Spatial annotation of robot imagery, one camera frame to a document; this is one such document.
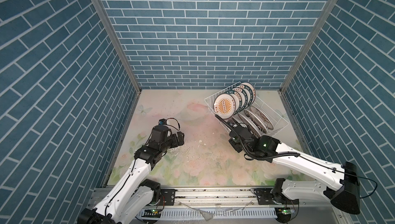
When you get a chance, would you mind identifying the white wire dish rack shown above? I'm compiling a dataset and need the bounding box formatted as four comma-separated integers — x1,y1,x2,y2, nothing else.
205,82,288,137

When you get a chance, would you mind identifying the white vent grille strip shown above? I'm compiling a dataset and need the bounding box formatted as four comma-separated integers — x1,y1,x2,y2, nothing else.
136,208,277,221

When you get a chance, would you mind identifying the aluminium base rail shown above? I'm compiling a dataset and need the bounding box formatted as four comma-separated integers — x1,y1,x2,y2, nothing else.
87,185,340,209

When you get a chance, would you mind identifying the aluminium right corner post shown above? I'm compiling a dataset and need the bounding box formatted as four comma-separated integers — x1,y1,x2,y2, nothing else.
280,0,352,92

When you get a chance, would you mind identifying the red rim small plate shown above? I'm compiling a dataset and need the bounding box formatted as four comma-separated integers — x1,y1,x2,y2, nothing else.
239,82,256,105

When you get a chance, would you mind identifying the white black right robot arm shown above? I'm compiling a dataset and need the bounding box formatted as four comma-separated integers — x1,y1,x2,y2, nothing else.
215,115,361,215

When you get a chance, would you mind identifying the aluminium left corner post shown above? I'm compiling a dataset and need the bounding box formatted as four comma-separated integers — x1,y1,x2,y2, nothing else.
79,0,142,94

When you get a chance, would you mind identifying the aluminium corner post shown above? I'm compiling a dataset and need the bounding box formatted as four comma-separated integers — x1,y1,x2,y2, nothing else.
280,0,352,92
79,0,142,94

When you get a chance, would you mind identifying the clear plastic piece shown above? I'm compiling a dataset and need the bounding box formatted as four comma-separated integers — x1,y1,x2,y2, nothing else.
178,202,253,222

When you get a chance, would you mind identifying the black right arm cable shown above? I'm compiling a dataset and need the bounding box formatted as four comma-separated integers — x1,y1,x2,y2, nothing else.
234,125,379,199

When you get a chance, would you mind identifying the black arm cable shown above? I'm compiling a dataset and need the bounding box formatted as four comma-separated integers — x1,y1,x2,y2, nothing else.
165,117,181,132
234,125,379,199

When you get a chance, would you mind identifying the right green circuit board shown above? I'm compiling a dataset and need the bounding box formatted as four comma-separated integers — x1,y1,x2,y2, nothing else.
276,208,295,218

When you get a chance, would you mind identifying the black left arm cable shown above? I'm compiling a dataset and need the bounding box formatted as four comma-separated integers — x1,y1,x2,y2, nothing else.
165,117,181,132

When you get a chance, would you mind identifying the orange sunburst small plate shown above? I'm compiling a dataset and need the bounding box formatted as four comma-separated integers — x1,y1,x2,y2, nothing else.
213,94,236,119

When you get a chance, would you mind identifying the green circuit board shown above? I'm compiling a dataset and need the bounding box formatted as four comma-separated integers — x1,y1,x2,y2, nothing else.
276,208,295,218
142,209,162,219

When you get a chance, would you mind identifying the left green circuit board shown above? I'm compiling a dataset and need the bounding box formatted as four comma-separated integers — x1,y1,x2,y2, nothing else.
142,209,162,219

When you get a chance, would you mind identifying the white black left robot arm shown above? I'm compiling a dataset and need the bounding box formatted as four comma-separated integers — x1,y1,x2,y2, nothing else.
77,129,185,224

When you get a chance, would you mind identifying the green rim small plate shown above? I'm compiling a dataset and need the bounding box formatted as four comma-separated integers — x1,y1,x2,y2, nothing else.
225,90,242,115
237,84,253,107
232,87,248,112

